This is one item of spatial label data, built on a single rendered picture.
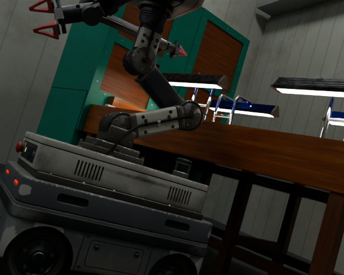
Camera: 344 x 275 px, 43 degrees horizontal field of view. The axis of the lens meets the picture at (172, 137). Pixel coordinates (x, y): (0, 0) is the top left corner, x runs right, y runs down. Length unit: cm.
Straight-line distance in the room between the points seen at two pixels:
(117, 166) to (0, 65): 341
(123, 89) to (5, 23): 214
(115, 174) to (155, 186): 16
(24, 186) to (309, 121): 382
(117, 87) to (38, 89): 196
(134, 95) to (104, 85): 26
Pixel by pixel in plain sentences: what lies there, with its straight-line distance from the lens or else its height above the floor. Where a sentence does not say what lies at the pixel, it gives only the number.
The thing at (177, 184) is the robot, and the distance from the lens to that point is 161.
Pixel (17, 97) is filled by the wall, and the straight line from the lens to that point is 480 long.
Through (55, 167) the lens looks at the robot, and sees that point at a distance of 145.
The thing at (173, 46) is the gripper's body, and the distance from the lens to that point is 263.
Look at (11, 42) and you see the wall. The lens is 484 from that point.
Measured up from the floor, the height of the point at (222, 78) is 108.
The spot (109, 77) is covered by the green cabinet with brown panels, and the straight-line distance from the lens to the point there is 295.
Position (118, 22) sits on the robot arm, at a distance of 250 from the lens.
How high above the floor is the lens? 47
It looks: 5 degrees up
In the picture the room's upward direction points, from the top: 17 degrees clockwise
